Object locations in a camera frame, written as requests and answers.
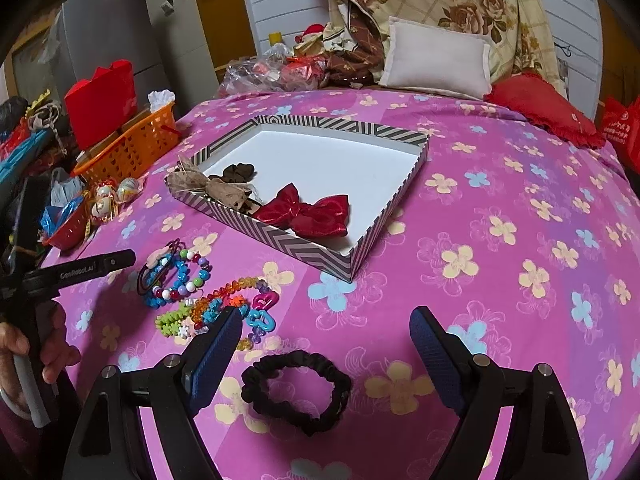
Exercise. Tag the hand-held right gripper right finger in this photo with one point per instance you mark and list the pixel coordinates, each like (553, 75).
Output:
(434, 355)

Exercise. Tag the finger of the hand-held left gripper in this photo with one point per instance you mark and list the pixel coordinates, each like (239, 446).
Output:
(100, 266)

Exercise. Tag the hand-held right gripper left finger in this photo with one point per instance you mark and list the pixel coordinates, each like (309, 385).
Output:
(216, 355)

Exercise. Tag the black scrunchie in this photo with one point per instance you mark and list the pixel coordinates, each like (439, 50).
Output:
(325, 412)

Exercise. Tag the red ribbon bow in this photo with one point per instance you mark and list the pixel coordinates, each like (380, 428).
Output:
(305, 210)

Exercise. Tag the striped cardboard box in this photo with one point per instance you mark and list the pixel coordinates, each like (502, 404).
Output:
(325, 170)

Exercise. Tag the person's left hand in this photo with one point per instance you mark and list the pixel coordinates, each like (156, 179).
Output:
(60, 355)

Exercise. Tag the blue foil wrapper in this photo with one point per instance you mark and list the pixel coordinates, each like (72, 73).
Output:
(60, 215)

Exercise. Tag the small red plastic basket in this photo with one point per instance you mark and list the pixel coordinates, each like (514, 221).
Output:
(67, 232)

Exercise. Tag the decorated egg ornament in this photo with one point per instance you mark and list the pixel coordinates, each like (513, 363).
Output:
(128, 190)
(102, 209)
(107, 191)

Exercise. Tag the teal plastic box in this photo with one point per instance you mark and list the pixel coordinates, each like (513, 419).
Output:
(20, 152)

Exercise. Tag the orange plastic basket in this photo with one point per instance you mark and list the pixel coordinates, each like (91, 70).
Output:
(132, 145)

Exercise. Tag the brown burlap bow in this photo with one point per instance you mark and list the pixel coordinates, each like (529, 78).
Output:
(200, 185)

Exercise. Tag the pink floral bedsheet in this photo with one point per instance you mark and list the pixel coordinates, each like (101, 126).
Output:
(500, 240)

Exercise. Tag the red paper box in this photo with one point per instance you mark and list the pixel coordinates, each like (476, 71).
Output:
(100, 100)

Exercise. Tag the dark brown scrunchie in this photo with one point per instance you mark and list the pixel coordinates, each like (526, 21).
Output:
(237, 171)

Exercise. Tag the white tissue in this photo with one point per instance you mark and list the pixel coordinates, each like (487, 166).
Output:
(161, 97)

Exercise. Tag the grey refrigerator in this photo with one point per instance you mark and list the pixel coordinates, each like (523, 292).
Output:
(110, 25)

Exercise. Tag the clear plastic bag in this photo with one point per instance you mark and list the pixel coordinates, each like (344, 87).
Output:
(272, 72)

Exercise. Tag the red cushion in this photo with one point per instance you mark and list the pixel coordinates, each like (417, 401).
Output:
(542, 105)

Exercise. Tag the yellow bottle cap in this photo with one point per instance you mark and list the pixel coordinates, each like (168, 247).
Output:
(274, 37)

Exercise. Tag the red plastic bag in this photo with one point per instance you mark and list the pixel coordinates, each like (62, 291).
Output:
(620, 130)

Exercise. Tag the white pillow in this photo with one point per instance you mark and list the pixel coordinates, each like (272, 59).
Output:
(437, 60)

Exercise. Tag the red plush toy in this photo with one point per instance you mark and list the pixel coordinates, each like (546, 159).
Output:
(312, 32)

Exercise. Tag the white slatted headboard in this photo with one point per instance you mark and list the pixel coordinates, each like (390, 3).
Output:
(285, 0)

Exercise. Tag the brown floral quilt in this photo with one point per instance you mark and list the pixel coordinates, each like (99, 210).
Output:
(357, 40)

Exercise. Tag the cream floral quilt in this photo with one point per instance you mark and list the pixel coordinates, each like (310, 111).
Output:
(465, 0)

